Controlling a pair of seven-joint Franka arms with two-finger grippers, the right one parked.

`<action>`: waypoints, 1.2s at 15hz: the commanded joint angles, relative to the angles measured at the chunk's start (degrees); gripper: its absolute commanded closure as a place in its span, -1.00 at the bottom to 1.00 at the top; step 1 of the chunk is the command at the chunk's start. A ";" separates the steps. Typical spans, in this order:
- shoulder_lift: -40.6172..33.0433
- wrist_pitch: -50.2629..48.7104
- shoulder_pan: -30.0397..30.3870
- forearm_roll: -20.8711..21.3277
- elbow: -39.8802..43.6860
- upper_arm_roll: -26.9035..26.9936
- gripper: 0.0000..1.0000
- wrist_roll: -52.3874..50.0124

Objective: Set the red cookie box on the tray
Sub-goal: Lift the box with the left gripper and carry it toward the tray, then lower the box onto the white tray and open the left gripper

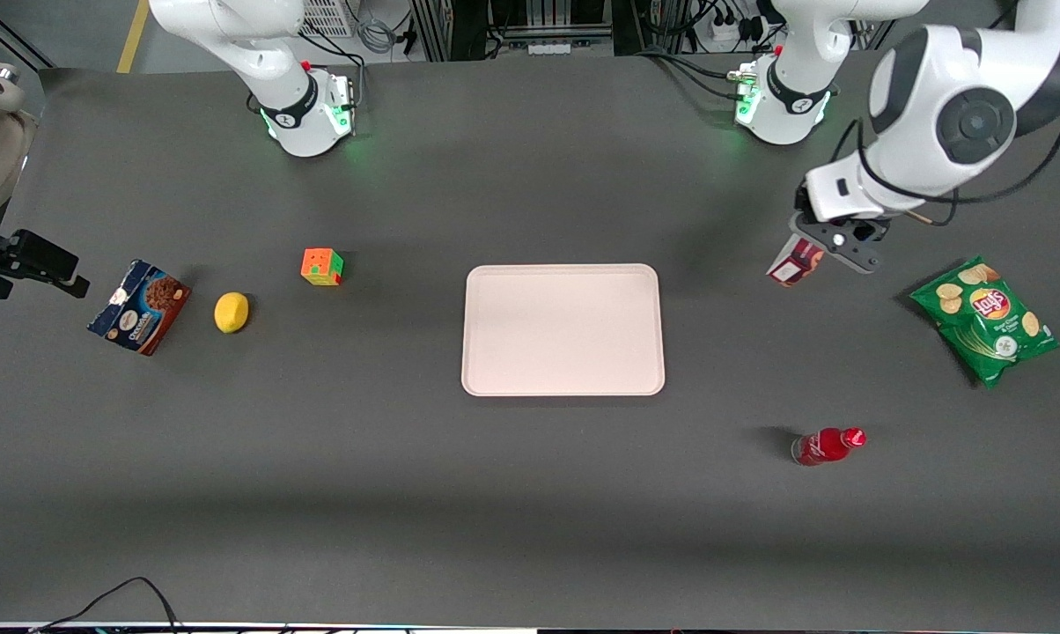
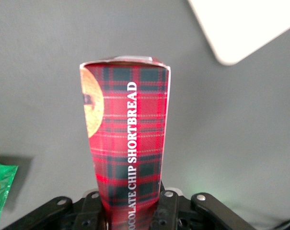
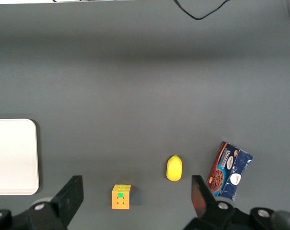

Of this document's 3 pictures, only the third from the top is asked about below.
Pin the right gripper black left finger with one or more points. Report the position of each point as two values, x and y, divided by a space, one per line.
68 198

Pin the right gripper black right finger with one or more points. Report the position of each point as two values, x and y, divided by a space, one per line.
202 201

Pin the blue chocolate cookie box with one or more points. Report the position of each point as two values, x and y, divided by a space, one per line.
231 172

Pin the white plastic tray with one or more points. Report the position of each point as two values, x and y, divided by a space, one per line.
13 155

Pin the yellow lemon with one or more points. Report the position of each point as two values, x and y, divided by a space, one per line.
174 169

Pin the orange green puzzle cube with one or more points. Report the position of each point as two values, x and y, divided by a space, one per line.
120 198

